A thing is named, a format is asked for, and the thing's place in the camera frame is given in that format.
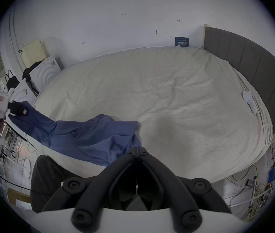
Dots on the person's legs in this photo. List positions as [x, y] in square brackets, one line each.
[47, 178]

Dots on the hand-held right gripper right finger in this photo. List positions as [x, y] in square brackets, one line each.
[176, 193]

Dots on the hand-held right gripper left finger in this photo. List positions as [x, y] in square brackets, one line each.
[96, 190]

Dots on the white washing machine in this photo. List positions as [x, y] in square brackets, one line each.
[22, 93]
[45, 73]

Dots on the bed with beige sheet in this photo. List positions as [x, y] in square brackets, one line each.
[166, 93]

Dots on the white hand controller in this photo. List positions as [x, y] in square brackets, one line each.
[250, 102]

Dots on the black cloth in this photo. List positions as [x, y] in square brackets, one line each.
[30, 69]

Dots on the blue box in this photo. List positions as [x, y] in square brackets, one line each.
[272, 175]

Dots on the blue card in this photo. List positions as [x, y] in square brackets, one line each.
[181, 41]

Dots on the grey padded headboard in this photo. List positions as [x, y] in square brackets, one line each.
[256, 64]

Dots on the dark blue shirt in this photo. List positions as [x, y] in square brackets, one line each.
[98, 139]

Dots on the black bag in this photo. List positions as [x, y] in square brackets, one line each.
[11, 81]

